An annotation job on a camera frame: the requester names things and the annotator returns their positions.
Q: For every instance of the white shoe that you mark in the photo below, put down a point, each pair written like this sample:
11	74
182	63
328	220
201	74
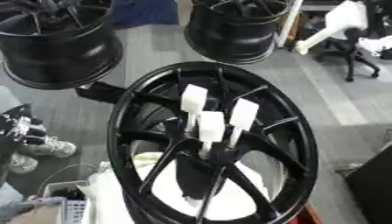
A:
51	148
21	163

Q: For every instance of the black wheel rim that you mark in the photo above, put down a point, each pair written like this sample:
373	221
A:
235	35
56	55

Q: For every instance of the white plastic bag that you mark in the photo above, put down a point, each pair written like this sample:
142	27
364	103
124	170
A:
107	198

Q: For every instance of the white box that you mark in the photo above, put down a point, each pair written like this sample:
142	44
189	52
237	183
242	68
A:
65	201

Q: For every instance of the black spoked wheel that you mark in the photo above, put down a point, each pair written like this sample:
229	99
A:
153	140

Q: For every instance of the white angled part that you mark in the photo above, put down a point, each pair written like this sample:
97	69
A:
337	22

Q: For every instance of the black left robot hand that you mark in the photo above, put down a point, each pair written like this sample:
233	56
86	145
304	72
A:
20	128

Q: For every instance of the black panel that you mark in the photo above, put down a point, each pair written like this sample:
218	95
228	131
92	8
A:
372	186

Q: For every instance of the black office chair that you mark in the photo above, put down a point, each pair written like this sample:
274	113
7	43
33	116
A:
352	49

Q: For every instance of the black wheel stand bracket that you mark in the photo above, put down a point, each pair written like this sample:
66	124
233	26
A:
99	92

